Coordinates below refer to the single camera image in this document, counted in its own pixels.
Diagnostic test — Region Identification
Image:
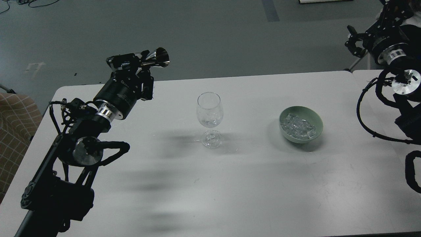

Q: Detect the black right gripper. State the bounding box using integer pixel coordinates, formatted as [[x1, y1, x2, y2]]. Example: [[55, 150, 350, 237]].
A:
[[344, 0, 414, 66]]

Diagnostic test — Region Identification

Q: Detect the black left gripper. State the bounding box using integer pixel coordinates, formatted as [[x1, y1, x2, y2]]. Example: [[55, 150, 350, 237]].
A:
[[94, 53, 155, 120]]

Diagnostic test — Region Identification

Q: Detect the steel double jigger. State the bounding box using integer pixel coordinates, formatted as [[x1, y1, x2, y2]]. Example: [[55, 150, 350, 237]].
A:
[[140, 47, 170, 67]]

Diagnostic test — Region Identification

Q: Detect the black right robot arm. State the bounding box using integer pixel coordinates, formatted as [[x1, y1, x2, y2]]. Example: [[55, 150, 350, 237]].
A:
[[345, 0, 420, 145]]

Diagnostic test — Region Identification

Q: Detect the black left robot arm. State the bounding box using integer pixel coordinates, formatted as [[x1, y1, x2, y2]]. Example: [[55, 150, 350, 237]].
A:
[[15, 47, 170, 237]]

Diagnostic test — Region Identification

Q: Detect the clear wine glass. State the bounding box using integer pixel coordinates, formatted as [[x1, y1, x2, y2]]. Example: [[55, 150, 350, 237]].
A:
[[196, 92, 224, 149]]

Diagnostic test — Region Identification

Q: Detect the pile of ice cubes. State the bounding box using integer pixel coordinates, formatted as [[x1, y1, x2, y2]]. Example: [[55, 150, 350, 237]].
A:
[[280, 113, 317, 140]]

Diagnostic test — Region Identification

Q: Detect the person in dark clothes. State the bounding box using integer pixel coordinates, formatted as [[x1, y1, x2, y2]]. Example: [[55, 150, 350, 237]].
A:
[[403, 0, 421, 37]]

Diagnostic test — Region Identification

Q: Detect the green bowl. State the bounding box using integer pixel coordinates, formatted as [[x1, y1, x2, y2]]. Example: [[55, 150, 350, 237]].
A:
[[279, 106, 324, 144]]

